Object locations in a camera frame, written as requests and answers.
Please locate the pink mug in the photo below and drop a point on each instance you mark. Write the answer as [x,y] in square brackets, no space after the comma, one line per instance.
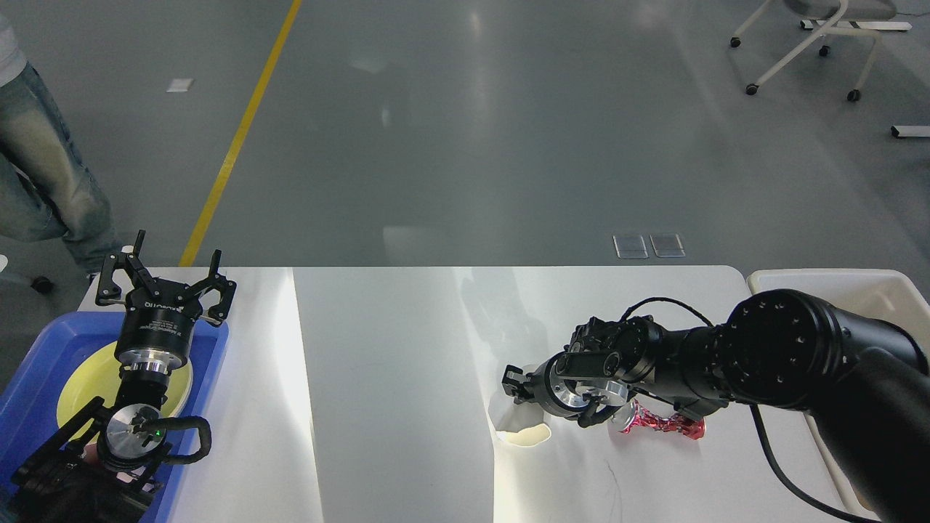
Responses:
[91,456]

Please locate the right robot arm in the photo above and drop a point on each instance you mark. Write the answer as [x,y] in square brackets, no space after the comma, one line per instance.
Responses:
[864,382]

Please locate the yellow plastic plate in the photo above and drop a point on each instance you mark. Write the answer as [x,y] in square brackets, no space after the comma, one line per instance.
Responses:
[98,376]

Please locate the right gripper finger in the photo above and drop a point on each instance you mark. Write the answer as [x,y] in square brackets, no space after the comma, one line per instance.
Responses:
[521,385]

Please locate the white furniture leg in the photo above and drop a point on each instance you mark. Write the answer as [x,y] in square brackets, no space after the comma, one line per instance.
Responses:
[910,131]

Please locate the right floor outlet plate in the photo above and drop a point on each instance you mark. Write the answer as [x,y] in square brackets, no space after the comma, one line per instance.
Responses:
[668,246]

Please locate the floor outlet plate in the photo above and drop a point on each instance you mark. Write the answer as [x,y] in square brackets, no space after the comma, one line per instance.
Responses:
[668,246]
[630,246]

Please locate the white plastic bin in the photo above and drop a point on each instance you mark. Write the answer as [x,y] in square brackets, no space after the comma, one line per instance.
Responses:
[879,294]

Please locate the left floor outlet plate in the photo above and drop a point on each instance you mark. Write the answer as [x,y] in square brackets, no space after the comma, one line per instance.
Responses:
[630,246]

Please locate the office chair wheel base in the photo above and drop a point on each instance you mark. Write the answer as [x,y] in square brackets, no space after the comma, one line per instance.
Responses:
[41,285]

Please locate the person in grey trousers sneakers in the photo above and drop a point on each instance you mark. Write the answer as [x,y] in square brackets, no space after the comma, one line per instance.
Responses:
[47,191]

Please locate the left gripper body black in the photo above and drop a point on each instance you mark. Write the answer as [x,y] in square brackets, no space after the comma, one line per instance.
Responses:
[158,328]

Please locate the crushed red soda can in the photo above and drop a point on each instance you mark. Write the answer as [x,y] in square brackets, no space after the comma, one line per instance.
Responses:
[635,414]

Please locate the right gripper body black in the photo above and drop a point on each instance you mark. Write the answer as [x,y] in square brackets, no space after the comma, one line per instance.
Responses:
[576,399]

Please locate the white paper cup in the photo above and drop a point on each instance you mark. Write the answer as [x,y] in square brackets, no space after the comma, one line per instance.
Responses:
[520,426]

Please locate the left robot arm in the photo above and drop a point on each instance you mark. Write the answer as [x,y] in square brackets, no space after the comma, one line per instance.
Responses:
[54,484]

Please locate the white rolling chair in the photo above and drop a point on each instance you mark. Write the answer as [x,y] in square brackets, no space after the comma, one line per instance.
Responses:
[823,19]

